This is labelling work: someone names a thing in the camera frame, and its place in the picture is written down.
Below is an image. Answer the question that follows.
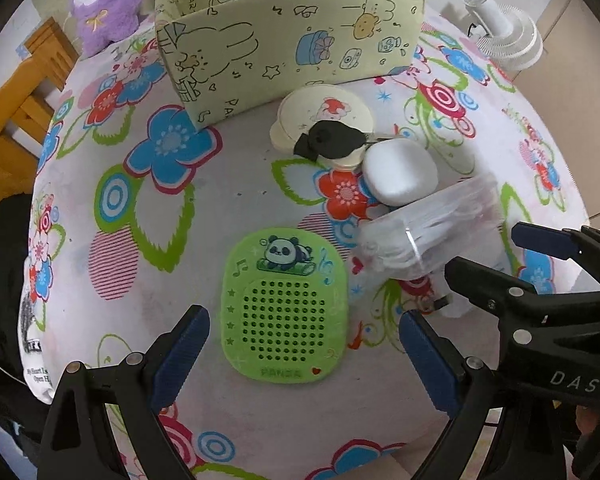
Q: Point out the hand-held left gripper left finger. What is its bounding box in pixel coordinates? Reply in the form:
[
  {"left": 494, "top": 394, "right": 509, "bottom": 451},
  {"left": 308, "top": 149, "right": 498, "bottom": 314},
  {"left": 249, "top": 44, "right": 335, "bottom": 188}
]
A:
[{"left": 36, "top": 305, "right": 211, "bottom": 480}]

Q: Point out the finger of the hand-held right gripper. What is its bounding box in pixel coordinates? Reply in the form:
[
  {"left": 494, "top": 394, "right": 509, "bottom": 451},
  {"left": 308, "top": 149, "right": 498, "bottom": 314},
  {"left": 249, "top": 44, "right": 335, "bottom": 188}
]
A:
[
  {"left": 444, "top": 256, "right": 548, "bottom": 323},
  {"left": 511, "top": 221, "right": 600, "bottom": 288}
]

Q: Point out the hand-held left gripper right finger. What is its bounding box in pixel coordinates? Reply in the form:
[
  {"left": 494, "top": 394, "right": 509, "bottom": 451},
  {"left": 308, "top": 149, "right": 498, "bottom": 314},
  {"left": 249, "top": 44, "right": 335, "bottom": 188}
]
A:
[{"left": 400, "top": 310, "right": 566, "bottom": 480}]

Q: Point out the clear bag with white cable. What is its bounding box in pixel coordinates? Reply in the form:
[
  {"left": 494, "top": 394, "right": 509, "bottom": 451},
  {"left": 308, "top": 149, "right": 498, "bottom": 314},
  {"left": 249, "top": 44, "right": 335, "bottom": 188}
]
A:
[{"left": 355, "top": 172, "right": 506, "bottom": 281}]

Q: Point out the green panda speaker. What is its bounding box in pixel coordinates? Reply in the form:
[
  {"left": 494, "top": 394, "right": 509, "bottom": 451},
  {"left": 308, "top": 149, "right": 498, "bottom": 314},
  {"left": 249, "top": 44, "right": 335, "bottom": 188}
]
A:
[{"left": 221, "top": 230, "right": 351, "bottom": 385}]

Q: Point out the white rounded case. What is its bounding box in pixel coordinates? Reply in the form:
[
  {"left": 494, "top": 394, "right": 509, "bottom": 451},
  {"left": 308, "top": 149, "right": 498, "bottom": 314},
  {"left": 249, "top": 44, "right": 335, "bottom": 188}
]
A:
[{"left": 362, "top": 140, "right": 440, "bottom": 207}]

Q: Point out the black car key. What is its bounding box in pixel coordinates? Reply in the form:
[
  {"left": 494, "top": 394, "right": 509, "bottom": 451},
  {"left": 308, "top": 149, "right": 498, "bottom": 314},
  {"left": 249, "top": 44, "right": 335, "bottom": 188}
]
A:
[{"left": 294, "top": 121, "right": 406, "bottom": 163}]

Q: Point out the cream round bear-print case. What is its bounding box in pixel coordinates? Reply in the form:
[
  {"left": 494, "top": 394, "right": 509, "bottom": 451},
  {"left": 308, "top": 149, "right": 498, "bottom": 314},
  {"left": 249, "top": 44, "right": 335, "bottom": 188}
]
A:
[{"left": 270, "top": 86, "right": 376, "bottom": 171}]

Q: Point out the yellow-green printed storage box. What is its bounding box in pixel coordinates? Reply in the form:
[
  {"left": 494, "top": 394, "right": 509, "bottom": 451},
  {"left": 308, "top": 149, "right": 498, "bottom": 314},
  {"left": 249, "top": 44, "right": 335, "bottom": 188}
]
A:
[{"left": 154, "top": 0, "right": 426, "bottom": 131}]

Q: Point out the white printed bag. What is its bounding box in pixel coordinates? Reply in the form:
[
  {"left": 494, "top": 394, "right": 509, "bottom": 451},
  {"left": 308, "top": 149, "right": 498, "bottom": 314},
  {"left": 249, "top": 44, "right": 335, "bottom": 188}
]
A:
[{"left": 17, "top": 280, "right": 66, "bottom": 406}]

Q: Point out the floral tablecloth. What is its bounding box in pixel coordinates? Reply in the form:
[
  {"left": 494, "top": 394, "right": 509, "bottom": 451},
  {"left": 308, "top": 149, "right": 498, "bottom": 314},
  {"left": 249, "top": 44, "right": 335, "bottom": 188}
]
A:
[{"left": 17, "top": 10, "right": 593, "bottom": 480}]

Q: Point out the black cloth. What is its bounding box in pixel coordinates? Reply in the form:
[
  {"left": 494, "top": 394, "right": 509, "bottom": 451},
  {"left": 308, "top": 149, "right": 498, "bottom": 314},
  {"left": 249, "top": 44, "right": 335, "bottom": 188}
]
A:
[{"left": 0, "top": 192, "right": 56, "bottom": 480}]

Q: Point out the white desk fan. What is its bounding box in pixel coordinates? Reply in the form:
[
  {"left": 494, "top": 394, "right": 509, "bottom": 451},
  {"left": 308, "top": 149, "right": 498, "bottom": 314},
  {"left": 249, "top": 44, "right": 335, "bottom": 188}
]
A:
[{"left": 462, "top": 0, "right": 543, "bottom": 66}]

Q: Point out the orange wooden furniture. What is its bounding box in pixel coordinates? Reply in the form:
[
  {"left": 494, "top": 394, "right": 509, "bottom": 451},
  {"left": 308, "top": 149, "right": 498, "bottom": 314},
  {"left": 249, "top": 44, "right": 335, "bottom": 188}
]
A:
[{"left": 0, "top": 17, "right": 81, "bottom": 221}]

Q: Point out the purple plush toy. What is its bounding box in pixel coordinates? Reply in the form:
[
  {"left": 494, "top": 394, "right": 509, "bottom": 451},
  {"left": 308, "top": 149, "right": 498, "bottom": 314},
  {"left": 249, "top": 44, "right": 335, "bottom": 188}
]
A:
[{"left": 69, "top": 0, "right": 143, "bottom": 58}]

